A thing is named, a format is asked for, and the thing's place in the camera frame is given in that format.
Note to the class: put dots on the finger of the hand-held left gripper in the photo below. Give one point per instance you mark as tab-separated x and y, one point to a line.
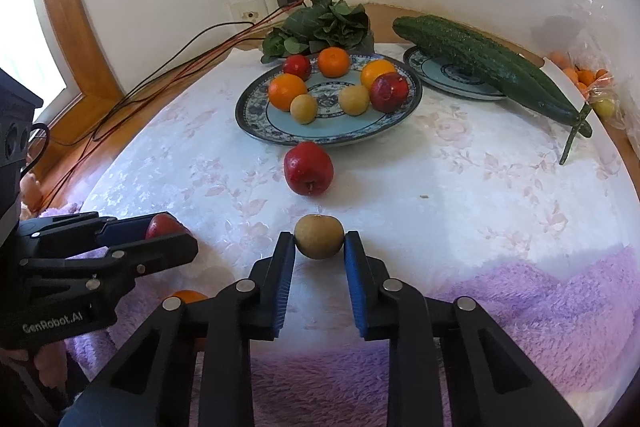
117	229
150	254

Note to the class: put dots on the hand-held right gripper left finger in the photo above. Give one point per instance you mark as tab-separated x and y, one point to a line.
285	287

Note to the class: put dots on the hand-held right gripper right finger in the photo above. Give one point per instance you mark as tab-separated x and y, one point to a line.
355	287

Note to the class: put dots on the red apple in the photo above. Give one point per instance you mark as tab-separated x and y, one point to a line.
162	227
297	66
307	169
389	94

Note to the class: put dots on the brown round fruit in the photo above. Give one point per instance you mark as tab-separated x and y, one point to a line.
303	108
354	100
319	237

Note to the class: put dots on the large blue floral plate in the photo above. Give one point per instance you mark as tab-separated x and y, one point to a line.
330	129

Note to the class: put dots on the large orange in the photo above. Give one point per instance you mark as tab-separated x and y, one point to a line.
286	91

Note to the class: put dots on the white floral tablecloth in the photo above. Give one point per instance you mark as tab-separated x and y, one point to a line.
450	187

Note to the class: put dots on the purple fleece blanket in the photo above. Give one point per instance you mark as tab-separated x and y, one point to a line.
550	307

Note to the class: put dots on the small blue floral plate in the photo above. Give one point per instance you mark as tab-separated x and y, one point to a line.
445	77

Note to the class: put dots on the bunch of leafy greens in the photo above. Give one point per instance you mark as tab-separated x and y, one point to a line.
320	24

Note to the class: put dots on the green cucumber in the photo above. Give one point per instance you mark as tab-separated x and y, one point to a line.
450	39
530	72

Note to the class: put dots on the small yellow fruit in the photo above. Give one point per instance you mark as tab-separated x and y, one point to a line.
603	107

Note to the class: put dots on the pile of small oranges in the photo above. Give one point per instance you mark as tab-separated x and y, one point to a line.
585	78

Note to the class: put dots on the clear plastic bag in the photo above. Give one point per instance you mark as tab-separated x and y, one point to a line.
575	37

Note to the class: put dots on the wooden window frame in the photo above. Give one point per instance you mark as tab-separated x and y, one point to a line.
75	32

